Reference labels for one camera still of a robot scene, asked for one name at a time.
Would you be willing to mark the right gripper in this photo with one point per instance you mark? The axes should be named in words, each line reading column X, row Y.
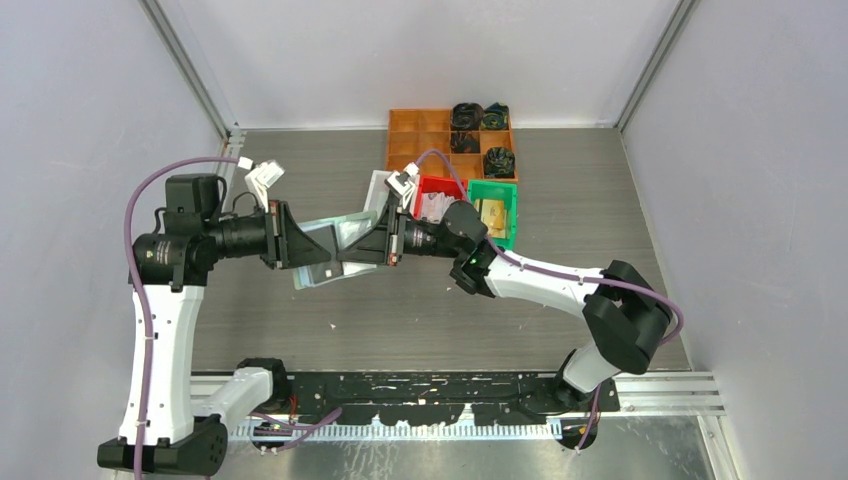
column 383, row 244

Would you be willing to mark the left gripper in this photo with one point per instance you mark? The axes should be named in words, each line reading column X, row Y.
column 287, row 243

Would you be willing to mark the green card holder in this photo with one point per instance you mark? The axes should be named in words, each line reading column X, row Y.
column 334, row 234

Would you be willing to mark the white plastic bin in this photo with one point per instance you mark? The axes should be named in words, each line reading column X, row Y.
column 378, row 191

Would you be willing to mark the red plastic bin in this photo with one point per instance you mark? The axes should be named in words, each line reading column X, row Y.
column 436, row 184

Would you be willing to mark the green plastic bin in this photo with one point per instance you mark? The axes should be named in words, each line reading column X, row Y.
column 507, row 192

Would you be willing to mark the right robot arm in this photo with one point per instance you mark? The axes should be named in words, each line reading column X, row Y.
column 626, row 317

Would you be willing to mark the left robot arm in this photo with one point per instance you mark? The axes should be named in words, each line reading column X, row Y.
column 163, row 431

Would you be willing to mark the white silver cards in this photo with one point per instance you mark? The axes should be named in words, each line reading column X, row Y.
column 434, row 206

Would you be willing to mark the gold cards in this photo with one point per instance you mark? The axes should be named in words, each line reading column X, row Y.
column 494, row 216

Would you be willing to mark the orange compartment tray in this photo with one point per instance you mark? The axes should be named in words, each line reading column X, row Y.
column 412, row 132

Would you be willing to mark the dark rolled item middle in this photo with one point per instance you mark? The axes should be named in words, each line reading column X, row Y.
column 464, row 142

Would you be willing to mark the dark green rolled item bottom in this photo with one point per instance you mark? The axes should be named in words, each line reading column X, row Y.
column 499, row 163

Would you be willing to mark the black rolled item top-left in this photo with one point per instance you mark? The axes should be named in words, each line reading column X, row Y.
column 466, row 116

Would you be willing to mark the dark green rolled item top-right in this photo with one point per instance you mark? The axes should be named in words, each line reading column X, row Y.
column 496, row 117

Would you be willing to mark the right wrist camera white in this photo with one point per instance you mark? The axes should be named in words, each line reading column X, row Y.
column 404, row 185

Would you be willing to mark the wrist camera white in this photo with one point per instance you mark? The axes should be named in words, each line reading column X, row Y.
column 260, row 177
column 404, row 185

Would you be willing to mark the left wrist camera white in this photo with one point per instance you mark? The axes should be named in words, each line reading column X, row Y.
column 260, row 177

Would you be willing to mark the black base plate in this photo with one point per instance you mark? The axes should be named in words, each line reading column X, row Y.
column 425, row 398

